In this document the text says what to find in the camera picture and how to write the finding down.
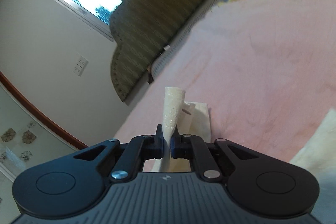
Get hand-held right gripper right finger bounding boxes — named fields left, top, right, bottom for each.
left=170, top=127, right=261, bottom=183

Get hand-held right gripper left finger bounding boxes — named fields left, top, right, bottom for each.
left=71, top=124, right=166, bottom=183

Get cream pants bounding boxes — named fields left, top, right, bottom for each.
left=152, top=86, right=336, bottom=188

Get grey striped pillow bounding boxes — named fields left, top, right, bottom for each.
left=150, top=0, right=250, bottom=83

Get pink blanket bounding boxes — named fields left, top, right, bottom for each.
left=114, top=0, right=336, bottom=177

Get olive green padded headboard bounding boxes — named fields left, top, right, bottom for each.
left=109, top=0, right=238, bottom=103

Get white wardrobe door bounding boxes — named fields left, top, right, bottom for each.
left=0, top=70, right=88, bottom=214

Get white wall switch plate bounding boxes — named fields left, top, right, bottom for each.
left=73, top=55, right=89, bottom=77

